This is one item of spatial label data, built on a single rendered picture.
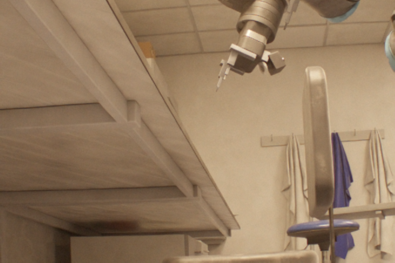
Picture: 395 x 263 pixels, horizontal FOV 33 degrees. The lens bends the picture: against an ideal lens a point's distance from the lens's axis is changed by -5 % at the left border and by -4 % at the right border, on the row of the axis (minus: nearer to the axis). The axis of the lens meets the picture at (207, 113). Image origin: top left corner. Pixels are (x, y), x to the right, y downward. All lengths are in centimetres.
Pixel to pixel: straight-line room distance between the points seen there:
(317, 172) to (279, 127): 500
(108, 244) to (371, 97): 411
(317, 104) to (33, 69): 90
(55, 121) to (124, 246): 205
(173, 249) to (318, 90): 163
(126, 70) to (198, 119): 571
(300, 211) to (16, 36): 561
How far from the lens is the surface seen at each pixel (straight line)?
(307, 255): 173
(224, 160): 670
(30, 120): 131
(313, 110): 179
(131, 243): 329
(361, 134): 676
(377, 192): 655
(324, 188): 176
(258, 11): 128
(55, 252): 344
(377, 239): 652
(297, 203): 646
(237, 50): 123
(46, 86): 119
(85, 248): 334
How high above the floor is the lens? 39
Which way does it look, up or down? 14 degrees up
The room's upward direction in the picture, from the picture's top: 2 degrees counter-clockwise
